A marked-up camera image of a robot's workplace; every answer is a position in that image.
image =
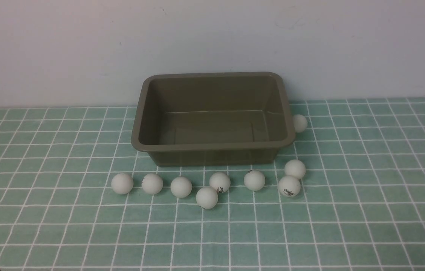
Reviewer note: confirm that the olive green plastic bin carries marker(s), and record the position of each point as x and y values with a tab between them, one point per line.
199	119

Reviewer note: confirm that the white printed ball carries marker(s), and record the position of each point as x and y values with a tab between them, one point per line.
220	181
289	186

